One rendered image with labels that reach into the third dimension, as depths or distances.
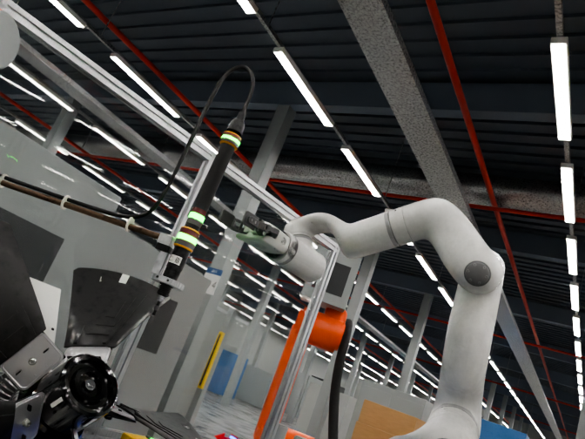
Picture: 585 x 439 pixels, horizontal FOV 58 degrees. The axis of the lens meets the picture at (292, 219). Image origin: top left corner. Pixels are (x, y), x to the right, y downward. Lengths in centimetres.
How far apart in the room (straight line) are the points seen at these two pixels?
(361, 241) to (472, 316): 30
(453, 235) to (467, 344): 24
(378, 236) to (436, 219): 14
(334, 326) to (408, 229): 383
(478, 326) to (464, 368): 10
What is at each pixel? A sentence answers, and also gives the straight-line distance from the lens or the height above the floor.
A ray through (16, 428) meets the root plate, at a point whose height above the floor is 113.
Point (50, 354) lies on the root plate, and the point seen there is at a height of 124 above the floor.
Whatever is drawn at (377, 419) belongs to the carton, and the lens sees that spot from 907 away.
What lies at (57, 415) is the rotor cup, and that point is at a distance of 104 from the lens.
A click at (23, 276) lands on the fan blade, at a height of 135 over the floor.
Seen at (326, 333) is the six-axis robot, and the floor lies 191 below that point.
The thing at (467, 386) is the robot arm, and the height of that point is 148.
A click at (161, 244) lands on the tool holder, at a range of 115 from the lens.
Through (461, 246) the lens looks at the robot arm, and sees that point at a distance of 121.
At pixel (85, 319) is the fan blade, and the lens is 123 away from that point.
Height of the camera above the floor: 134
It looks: 17 degrees up
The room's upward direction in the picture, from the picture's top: 21 degrees clockwise
